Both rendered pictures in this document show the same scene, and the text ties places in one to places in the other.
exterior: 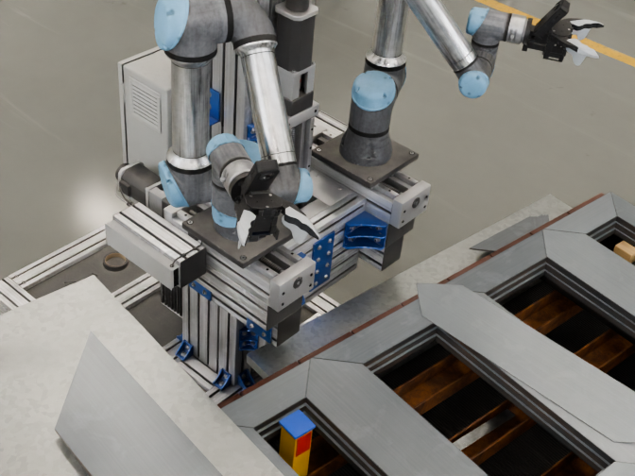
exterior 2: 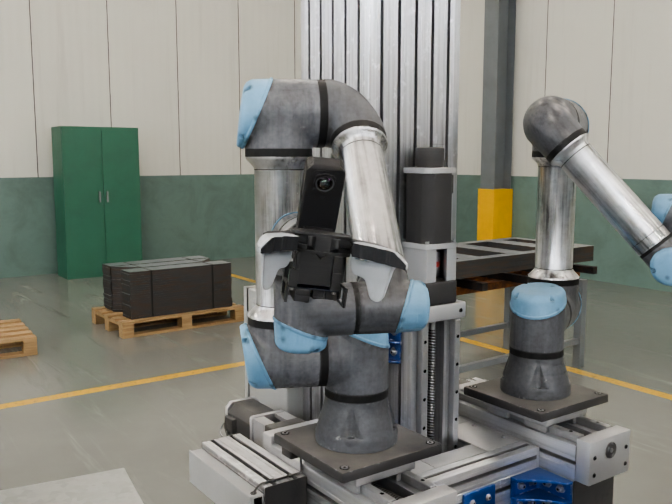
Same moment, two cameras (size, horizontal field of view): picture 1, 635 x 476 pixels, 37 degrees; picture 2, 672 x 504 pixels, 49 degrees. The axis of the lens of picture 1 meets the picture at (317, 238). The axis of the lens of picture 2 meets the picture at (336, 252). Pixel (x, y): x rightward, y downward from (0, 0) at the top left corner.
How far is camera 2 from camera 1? 123 cm
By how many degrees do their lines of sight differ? 35
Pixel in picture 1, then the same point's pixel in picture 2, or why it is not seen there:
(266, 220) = (324, 263)
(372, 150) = (542, 377)
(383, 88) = (549, 292)
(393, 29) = (558, 232)
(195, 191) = (279, 357)
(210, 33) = (297, 116)
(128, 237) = (211, 464)
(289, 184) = (391, 290)
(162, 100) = not seen: hidden behind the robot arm
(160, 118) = not seen: hidden behind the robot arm
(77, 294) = (86, 484)
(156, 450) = not seen: outside the picture
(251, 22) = (351, 106)
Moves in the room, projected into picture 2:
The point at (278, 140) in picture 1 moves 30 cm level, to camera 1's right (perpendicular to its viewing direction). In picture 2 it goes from (378, 235) to (592, 241)
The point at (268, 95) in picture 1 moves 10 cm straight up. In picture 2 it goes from (368, 184) to (369, 119)
